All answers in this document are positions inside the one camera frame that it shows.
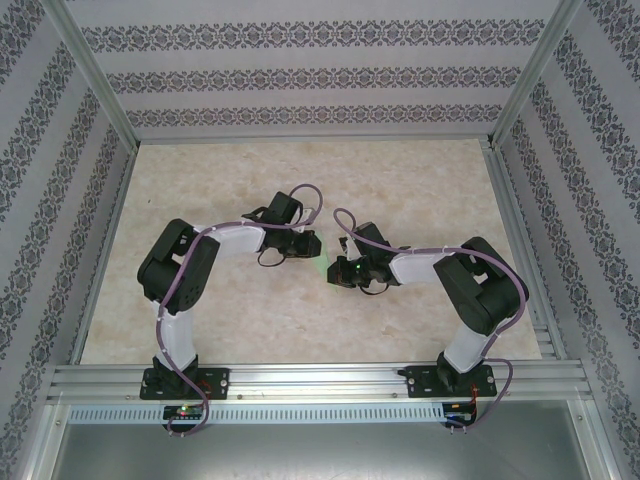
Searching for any green square paper sheet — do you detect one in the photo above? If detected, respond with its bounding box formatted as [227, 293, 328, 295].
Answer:
[312, 230, 346, 292]

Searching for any grey sheet metal tray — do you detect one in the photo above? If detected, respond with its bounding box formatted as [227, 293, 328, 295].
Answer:
[42, 399, 609, 480]

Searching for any small circuit board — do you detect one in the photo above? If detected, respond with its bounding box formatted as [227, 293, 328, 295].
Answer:
[442, 401, 477, 422]
[163, 404, 206, 421]

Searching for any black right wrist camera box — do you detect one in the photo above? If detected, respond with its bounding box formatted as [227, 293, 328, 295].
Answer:
[352, 221, 392, 253]

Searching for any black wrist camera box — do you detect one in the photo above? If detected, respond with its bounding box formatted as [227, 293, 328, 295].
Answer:
[267, 191, 305, 224]
[352, 221, 392, 253]

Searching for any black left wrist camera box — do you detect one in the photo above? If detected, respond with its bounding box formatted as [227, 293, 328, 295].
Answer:
[267, 191, 305, 224]

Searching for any aluminium mounting rail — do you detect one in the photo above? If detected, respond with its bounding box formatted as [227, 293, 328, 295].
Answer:
[47, 363, 594, 404]

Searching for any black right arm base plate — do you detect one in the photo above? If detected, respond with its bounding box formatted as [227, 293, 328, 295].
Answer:
[407, 364, 499, 400]

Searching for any slotted grey cable duct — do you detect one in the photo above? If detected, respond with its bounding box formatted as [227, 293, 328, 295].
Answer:
[67, 402, 447, 425]

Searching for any aluminium side rail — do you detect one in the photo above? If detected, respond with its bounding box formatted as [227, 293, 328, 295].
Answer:
[480, 139, 569, 361]

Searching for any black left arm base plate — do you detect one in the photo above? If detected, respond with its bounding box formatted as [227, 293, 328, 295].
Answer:
[139, 367, 232, 401]

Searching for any aluminium frame post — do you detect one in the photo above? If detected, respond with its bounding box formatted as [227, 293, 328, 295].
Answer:
[582, 399, 626, 480]
[12, 403, 69, 480]
[45, 0, 141, 147]
[487, 0, 586, 149]

